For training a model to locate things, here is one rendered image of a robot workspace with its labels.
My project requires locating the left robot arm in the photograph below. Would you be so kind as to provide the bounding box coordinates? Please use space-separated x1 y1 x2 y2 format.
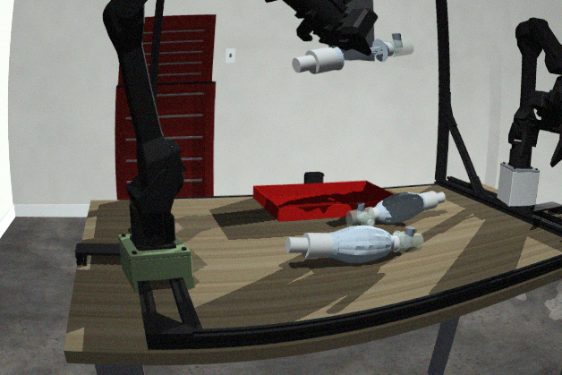
508 18 562 169

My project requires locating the red tray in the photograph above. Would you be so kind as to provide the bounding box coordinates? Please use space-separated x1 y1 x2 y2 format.
253 181 394 222

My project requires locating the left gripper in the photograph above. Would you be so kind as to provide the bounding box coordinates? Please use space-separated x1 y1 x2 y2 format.
515 93 562 167

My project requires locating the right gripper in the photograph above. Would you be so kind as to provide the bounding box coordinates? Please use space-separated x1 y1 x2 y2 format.
295 0 378 56

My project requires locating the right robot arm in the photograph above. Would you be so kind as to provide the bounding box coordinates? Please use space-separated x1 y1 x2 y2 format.
103 0 187 251

